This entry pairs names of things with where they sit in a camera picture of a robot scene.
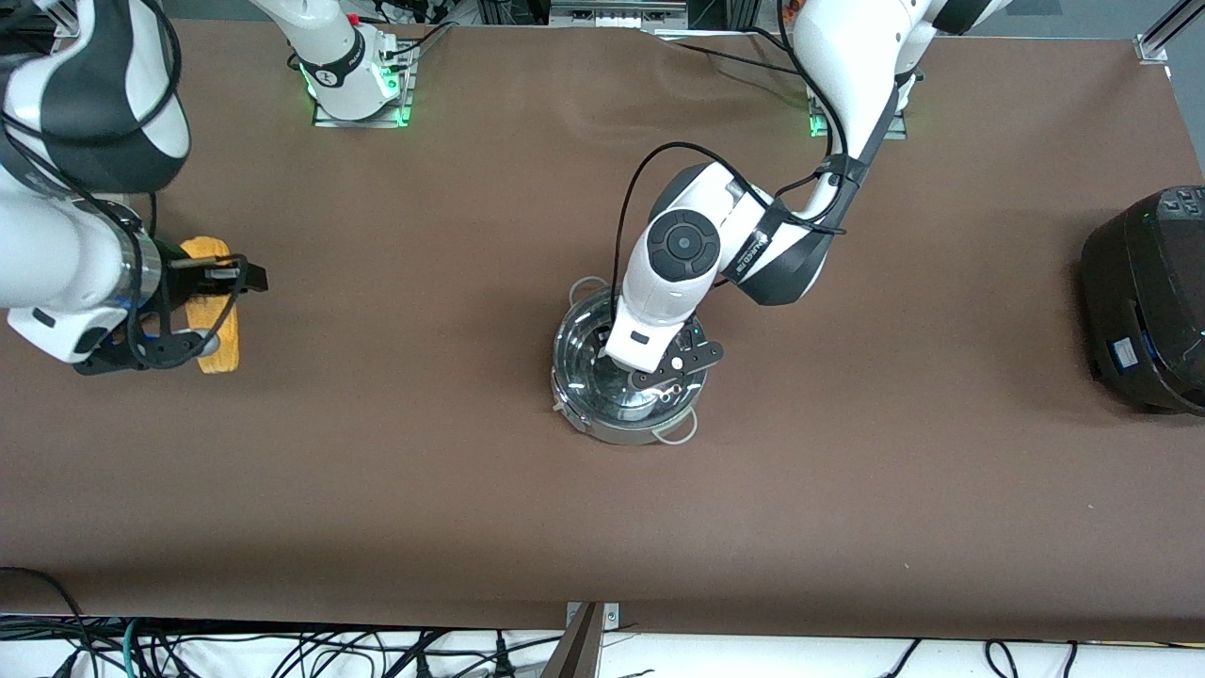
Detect yellow corn cob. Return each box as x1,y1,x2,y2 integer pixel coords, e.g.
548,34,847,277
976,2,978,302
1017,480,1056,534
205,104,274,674
179,236,242,376

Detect glass pot lid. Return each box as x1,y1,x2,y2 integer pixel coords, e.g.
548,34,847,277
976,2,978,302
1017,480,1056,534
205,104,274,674
554,285,709,423

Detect brown table cover sheet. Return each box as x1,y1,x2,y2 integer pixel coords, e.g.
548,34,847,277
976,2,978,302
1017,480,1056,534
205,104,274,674
0,17,1205,643

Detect grey power strip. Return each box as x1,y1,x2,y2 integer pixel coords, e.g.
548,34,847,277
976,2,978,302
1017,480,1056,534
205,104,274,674
549,0,691,29

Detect black rice cooker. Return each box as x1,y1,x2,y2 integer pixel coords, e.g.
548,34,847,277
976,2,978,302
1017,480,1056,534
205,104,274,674
1080,185,1205,417

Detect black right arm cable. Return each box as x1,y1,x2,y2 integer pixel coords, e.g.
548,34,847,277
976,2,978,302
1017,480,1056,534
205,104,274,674
0,0,248,370

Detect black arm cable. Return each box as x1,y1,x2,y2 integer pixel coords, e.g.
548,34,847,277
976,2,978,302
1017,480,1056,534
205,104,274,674
612,0,853,316
0,0,248,370

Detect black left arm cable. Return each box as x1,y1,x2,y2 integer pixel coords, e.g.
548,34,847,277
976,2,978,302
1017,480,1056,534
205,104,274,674
612,0,853,316

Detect steel pot with loop handles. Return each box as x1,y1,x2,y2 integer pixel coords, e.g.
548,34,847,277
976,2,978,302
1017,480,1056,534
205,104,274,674
551,276,702,447

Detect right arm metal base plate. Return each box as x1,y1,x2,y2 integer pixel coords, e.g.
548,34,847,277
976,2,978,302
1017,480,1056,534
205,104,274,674
313,42,413,128

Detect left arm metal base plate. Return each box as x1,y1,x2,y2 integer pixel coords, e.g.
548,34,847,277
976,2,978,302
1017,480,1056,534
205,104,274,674
808,56,908,140

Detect metal table bracket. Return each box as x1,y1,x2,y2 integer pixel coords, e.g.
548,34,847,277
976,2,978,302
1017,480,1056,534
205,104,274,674
541,601,620,678

